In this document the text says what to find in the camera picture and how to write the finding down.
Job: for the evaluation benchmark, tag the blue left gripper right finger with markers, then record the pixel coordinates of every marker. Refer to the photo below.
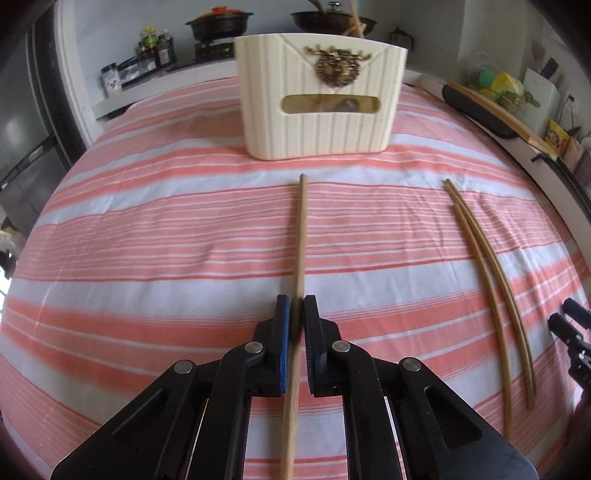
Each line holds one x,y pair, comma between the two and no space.
401,420

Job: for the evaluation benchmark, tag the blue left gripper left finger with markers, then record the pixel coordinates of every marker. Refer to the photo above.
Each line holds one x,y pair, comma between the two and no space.
192,421

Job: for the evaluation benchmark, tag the steel spoon plain handle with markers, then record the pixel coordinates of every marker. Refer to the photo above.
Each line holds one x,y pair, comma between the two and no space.
347,105

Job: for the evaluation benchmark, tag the pink striped tablecloth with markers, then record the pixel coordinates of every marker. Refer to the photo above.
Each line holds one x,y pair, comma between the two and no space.
166,241

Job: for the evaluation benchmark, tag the wooden cutting board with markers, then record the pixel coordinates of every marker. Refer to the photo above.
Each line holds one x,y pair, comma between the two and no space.
522,130

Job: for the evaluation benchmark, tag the white knife block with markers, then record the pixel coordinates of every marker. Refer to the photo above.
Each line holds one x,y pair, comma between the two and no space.
540,102

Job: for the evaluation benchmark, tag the yellow green bag bundle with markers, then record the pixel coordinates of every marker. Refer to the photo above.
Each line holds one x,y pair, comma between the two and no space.
487,78

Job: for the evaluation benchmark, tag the grey refrigerator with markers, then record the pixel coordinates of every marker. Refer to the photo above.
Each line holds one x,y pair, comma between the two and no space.
40,141

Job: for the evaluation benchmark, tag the glass french press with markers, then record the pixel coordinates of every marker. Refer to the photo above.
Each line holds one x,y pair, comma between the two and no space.
403,39

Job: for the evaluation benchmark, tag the cream utensil holder box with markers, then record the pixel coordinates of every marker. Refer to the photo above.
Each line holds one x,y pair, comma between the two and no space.
289,82

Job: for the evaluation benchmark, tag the spice jar rack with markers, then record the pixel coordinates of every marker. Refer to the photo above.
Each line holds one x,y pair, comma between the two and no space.
117,77

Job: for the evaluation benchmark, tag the black gas cooktop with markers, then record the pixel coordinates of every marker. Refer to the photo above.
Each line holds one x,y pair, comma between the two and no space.
207,53

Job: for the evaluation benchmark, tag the condiment bottles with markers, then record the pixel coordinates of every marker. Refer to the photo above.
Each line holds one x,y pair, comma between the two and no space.
155,50

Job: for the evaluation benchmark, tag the dark wok with lid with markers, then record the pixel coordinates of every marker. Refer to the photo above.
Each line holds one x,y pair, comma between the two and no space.
331,18

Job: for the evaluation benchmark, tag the black pot red lid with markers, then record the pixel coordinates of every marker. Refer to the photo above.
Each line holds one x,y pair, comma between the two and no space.
220,23

